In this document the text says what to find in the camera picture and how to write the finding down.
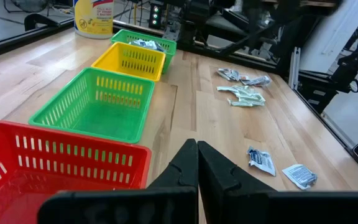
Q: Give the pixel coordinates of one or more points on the red plastic slotted basket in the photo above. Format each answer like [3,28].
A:
[11,199]

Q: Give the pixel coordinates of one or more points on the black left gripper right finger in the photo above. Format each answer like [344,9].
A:
[259,208]

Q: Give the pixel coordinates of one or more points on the green plastic slotted basket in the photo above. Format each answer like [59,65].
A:
[104,121]
[166,49]

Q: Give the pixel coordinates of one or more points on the black floor fan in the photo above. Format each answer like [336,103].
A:
[30,4]

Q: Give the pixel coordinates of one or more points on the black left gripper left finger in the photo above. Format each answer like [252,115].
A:
[172,205]

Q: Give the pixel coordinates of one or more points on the Lysol wipes canister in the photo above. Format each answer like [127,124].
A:
[93,18]

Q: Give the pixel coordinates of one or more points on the black electronics box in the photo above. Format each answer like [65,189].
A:
[155,14]

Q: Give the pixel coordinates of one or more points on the yellow plastic slotted basket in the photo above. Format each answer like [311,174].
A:
[126,67]

